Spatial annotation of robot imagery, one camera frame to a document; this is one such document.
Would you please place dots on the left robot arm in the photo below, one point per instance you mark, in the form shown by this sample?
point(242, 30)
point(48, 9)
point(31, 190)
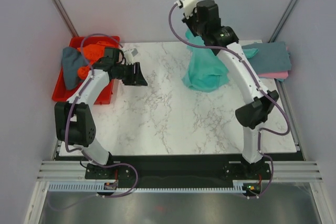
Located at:
point(74, 121)

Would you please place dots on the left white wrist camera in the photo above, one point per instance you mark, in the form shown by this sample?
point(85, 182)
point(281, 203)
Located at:
point(129, 56)

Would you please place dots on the white slotted cable duct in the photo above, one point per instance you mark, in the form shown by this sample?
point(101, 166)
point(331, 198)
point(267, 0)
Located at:
point(102, 187)

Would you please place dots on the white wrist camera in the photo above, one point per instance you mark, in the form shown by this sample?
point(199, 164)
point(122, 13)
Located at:
point(129, 56)
point(188, 7)

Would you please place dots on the red plastic bin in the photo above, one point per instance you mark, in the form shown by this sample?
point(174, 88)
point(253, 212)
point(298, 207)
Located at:
point(60, 93)

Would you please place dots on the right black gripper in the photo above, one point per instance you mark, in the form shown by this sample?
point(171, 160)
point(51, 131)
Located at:
point(187, 21)

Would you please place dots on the folded pink shirt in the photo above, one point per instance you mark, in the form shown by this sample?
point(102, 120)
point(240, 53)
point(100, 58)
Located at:
point(275, 62)

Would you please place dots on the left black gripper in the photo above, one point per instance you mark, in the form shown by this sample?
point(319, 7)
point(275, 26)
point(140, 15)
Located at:
point(136, 80)

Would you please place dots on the grey blue crumpled shirt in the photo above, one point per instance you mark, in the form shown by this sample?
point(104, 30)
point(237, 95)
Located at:
point(75, 67)

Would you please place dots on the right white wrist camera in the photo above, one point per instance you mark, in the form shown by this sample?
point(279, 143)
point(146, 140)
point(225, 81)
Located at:
point(188, 7)

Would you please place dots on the teal t shirt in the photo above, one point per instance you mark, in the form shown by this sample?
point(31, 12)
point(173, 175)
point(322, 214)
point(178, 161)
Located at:
point(205, 72)

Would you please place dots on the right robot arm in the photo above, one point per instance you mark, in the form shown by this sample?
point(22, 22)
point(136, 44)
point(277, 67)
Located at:
point(202, 19)

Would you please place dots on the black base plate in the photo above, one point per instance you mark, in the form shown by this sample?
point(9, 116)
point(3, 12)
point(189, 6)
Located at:
point(184, 171)

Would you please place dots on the aluminium frame rail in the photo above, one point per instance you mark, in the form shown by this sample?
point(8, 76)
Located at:
point(284, 171)

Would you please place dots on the folded grey blue shirt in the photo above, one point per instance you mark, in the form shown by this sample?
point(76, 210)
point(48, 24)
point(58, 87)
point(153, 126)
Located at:
point(253, 53)

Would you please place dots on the orange t shirt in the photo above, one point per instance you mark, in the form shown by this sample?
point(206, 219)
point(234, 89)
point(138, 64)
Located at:
point(92, 52)

